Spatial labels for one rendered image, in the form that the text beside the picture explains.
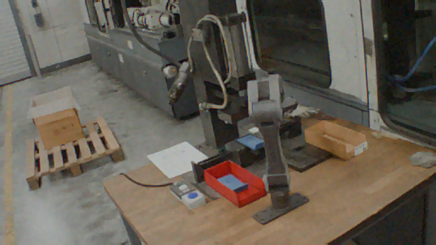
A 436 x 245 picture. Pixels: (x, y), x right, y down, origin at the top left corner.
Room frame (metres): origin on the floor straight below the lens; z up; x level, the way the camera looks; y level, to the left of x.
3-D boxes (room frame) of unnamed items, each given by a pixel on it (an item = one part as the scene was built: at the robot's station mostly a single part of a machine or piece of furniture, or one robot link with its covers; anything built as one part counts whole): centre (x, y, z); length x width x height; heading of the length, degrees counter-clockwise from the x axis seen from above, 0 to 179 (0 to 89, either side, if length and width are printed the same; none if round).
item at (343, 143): (1.62, -0.42, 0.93); 0.25 x 0.13 x 0.08; 28
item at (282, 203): (1.23, -0.12, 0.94); 0.20 x 0.07 x 0.08; 118
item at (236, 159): (1.66, -0.07, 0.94); 0.20 x 0.10 x 0.07; 118
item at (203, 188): (1.74, -0.06, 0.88); 0.65 x 0.50 x 0.03; 118
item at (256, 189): (1.42, 0.03, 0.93); 0.25 x 0.12 x 0.06; 28
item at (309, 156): (1.56, -0.27, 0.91); 0.17 x 0.16 x 0.02; 118
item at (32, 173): (4.30, 1.81, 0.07); 1.20 x 1.00 x 0.14; 21
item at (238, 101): (1.72, -0.03, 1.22); 0.26 x 0.18 x 0.30; 28
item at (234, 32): (1.66, -0.07, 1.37); 0.11 x 0.09 x 0.30; 118
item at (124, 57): (7.33, 1.31, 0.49); 5.51 x 1.02 x 0.97; 24
